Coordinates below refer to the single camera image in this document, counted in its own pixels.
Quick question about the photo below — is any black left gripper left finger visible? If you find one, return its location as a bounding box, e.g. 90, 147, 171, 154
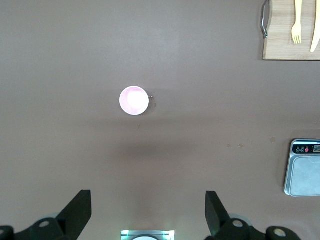
0, 189, 92, 240

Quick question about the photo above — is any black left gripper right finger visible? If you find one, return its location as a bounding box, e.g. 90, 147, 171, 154
204, 191, 320, 240

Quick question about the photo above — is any pink plastic cup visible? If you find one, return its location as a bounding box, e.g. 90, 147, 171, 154
119, 85, 150, 116

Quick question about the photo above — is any silver digital kitchen scale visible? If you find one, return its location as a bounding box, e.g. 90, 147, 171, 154
284, 138, 320, 198

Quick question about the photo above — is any brown table cover sheet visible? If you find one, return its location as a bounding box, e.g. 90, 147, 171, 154
0, 0, 320, 240

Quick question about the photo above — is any bamboo cutting board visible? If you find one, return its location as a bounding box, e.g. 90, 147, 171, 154
262, 0, 320, 61

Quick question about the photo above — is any yellow plastic fork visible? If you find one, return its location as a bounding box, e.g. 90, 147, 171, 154
291, 0, 303, 45

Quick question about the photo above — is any yellow plastic knife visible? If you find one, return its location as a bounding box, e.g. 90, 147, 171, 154
309, 0, 320, 53

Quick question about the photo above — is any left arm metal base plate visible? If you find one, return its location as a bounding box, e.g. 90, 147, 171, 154
121, 229, 175, 240

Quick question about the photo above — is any metal cutting board handle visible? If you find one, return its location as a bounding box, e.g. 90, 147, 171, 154
260, 0, 271, 39

